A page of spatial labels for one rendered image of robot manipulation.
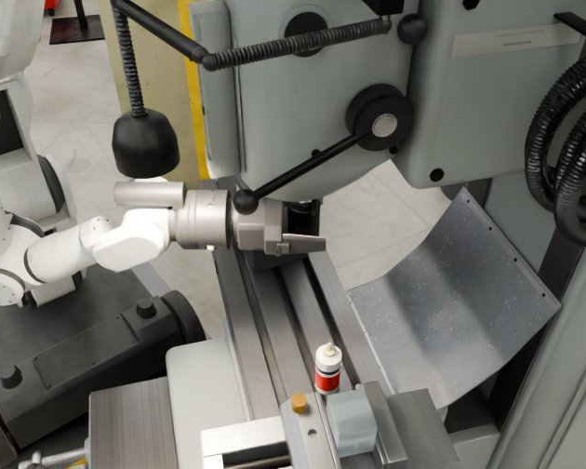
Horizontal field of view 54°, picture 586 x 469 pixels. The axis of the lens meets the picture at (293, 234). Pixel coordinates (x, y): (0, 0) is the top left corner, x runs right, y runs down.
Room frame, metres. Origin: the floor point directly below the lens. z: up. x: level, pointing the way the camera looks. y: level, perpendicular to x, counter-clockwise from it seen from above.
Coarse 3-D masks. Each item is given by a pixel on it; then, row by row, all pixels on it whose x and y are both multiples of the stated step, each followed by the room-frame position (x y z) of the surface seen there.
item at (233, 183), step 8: (232, 176) 0.91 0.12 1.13; (240, 176) 0.90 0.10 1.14; (224, 184) 0.97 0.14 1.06; (232, 184) 0.92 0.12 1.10; (240, 184) 0.87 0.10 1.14; (232, 192) 0.92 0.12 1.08; (248, 256) 0.85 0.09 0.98; (256, 256) 0.83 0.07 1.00; (264, 256) 0.83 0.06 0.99; (272, 256) 0.84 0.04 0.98; (288, 256) 0.85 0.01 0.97; (296, 256) 0.86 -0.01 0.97; (304, 256) 0.87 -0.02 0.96; (256, 264) 0.83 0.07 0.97; (264, 264) 0.83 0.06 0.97; (272, 264) 0.84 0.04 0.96; (280, 264) 0.85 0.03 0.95; (256, 272) 0.83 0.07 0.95
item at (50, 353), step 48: (96, 288) 1.15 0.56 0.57; (144, 288) 1.15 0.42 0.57; (0, 336) 0.98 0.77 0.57; (48, 336) 0.98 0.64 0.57; (96, 336) 0.96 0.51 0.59; (144, 336) 0.95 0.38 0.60; (0, 384) 0.80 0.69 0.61; (48, 384) 0.81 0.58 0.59; (96, 384) 0.85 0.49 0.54; (48, 432) 0.76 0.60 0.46
